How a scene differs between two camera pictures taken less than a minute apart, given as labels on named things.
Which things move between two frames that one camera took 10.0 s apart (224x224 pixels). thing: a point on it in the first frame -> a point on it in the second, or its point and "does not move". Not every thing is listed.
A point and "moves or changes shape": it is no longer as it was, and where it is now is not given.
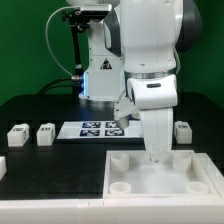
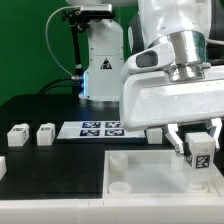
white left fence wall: x=3 y=166 does not move
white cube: x=183 y=132 moves or changes shape
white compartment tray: x=179 y=174 does not move
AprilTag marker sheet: x=99 y=130 does not move
